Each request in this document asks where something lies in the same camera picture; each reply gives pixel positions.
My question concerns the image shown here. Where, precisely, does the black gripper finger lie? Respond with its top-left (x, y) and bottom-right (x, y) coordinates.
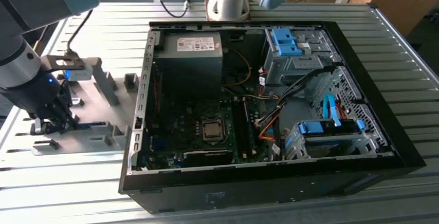
top-left (53, 79), bottom-right (82, 130)
top-left (30, 117), bottom-right (67, 136)

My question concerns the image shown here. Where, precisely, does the black RAM slot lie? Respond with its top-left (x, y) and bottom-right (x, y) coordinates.
top-left (229, 96), bottom-right (248, 159)

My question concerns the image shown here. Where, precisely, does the grey parts rack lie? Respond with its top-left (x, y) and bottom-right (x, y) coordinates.
top-left (30, 57), bottom-right (140, 156)

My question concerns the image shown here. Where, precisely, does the green motherboard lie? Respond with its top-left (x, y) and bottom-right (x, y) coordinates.
top-left (145, 97), bottom-right (274, 170)

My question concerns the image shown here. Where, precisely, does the grey power supply unit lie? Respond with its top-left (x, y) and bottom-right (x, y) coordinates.
top-left (158, 31), bottom-right (224, 99)

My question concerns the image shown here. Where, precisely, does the metal socket cover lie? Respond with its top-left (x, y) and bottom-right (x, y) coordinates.
top-left (200, 116), bottom-right (226, 146)

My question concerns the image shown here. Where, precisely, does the silver CPU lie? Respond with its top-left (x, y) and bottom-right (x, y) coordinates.
top-left (204, 122), bottom-right (222, 139)

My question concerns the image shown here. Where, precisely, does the black graphics card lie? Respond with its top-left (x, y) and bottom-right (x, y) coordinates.
top-left (182, 148), bottom-right (234, 167)

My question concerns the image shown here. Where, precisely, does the black open PC case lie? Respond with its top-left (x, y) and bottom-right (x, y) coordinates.
top-left (117, 20), bottom-right (428, 214)

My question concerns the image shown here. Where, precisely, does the grey metal drive cage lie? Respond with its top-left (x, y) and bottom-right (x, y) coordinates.
top-left (261, 27), bottom-right (344, 87)

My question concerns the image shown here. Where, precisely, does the hard disk in blue carrier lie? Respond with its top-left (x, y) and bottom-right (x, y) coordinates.
top-left (296, 119), bottom-right (365, 135)

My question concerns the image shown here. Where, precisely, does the perforated metal disk bay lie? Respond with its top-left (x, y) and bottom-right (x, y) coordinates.
top-left (282, 66), bottom-right (392, 161)

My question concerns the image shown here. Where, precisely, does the brown wooden cabinet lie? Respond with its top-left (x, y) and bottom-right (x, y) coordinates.
top-left (372, 0), bottom-right (439, 38)

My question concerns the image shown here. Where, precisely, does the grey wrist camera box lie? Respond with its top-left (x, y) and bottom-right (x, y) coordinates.
top-left (45, 54), bottom-right (93, 82)

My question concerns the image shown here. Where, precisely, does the yellow wire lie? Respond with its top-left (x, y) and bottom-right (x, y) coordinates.
top-left (221, 49), bottom-right (253, 89)

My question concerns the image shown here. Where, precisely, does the orange wire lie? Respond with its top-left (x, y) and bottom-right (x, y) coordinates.
top-left (257, 118), bottom-right (280, 141)

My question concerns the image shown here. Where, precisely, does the black cable bundle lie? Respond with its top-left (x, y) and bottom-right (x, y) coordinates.
top-left (273, 66), bottom-right (334, 109)

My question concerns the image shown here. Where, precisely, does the blue drive bay bracket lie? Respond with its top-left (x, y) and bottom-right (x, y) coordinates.
top-left (270, 28), bottom-right (297, 46)
top-left (277, 44), bottom-right (304, 57)

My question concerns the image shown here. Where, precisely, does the blue flat data wire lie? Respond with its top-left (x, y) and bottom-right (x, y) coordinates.
top-left (322, 93), bottom-right (342, 127)

